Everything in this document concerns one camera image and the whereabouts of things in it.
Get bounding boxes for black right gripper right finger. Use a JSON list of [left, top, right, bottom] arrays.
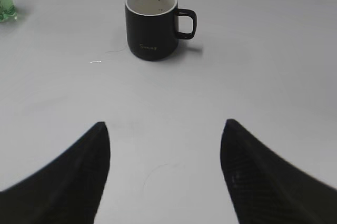
[[220, 119, 336, 223]]

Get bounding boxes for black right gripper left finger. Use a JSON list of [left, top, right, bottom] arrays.
[[1, 122, 111, 223]]

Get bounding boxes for green sprite bottle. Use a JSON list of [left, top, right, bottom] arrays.
[[0, 0, 17, 22]]

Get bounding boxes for black ceramic mug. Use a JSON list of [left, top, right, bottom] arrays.
[[125, 0, 197, 61]]

